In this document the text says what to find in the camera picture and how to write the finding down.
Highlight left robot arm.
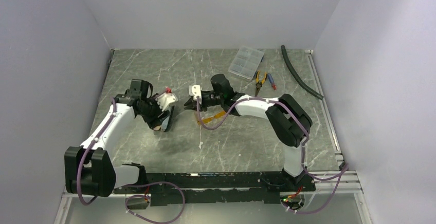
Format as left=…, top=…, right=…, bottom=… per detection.
left=64, top=79, right=178, bottom=198

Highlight aluminium frame rail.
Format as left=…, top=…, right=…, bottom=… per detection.
left=62, top=151, right=364, bottom=198

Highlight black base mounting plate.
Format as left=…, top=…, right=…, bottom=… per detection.
left=114, top=171, right=316, bottom=207

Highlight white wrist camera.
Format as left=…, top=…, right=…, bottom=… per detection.
left=188, top=85, right=202, bottom=102
left=156, top=92, right=178, bottom=111

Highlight clear plastic organizer box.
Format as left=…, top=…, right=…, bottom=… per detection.
left=228, top=46, right=264, bottom=80

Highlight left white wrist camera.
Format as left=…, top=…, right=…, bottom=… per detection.
left=156, top=92, right=178, bottom=111

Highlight black rubber hose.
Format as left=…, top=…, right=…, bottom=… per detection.
left=280, top=45, right=324, bottom=101

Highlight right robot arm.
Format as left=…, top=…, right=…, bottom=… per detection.
left=184, top=74, right=313, bottom=191

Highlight yellow handled pliers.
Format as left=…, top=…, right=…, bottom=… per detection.
left=255, top=70, right=267, bottom=97

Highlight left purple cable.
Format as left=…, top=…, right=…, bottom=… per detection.
left=75, top=91, right=186, bottom=224

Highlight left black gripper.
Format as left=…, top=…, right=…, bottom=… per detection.
left=138, top=93, right=170, bottom=128

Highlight orange transparent sunglasses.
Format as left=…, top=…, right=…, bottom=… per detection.
left=194, top=110, right=226, bottom=126

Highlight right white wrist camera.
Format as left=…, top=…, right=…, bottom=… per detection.
left=188, top=85, right=202, bottom=102

